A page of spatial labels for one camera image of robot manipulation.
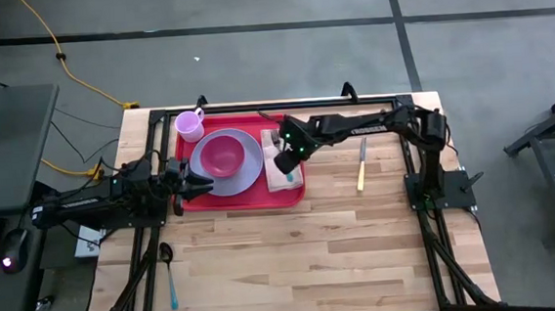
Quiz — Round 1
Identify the fork with blue handle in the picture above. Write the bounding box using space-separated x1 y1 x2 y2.
269 128 295 184

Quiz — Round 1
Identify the beige cloth napkin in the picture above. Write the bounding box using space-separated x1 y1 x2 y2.
259 125 307 195

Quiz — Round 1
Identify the spoon with blue handle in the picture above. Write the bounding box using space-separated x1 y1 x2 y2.
158 241 181 311

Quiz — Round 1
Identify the knife with cream handle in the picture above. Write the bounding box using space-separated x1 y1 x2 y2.
352 136 372 193

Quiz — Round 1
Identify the black computer mouse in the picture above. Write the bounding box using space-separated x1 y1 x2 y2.
0 226 33 277

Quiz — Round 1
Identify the lavender plate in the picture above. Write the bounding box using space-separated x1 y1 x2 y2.
187 125 267 200

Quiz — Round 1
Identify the pink cup with handle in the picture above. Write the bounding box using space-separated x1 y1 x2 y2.
172 106 208 145

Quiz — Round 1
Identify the white labelled box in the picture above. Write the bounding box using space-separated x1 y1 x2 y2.
71 222 109 260

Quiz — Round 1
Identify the red plastic tray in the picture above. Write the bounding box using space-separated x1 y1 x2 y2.
164 110 310 217

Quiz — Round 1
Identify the red plastic bowl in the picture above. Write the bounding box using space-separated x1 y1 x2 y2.
196 132 248 181

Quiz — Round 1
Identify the dark grey desk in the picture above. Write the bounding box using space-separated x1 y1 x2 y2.
0 80 76 311

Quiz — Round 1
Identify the yellow cable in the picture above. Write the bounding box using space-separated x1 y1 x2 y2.
40 154 107 184
15 0 141 118

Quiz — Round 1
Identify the dark metal cart frame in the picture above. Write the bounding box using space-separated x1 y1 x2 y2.
499 81 555 263

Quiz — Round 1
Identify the black aluminium table frame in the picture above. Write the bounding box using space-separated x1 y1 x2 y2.
68 71 503 311

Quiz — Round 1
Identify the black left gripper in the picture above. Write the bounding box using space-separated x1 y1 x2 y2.
160 154 217 217

